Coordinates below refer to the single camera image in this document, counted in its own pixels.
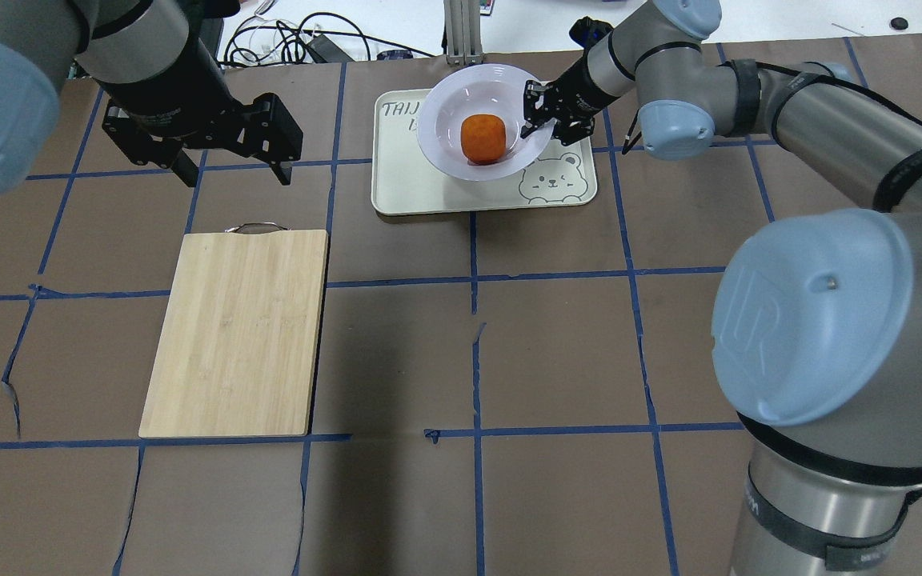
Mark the orange fruit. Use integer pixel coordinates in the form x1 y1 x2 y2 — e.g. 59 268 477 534
460 114 508 166

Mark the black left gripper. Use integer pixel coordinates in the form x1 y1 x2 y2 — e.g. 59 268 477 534
100 40 303 187

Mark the cream bear tray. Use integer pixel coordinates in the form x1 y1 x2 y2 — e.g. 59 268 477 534
371 89 599 216

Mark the white round plate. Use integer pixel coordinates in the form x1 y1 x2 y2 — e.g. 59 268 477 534
417 63 554 182

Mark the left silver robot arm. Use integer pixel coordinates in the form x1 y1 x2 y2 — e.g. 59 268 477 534
0 1 303 194

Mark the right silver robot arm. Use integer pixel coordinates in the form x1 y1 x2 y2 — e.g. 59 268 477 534
522 1 922 575

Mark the wooden cutting board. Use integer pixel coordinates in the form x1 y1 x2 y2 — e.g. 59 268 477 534
138 229 329 440

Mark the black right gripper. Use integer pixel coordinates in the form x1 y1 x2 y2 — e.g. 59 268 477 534
520 56 619 146

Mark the aluminium frame post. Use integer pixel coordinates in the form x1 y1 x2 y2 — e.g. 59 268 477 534
443 0 484 68

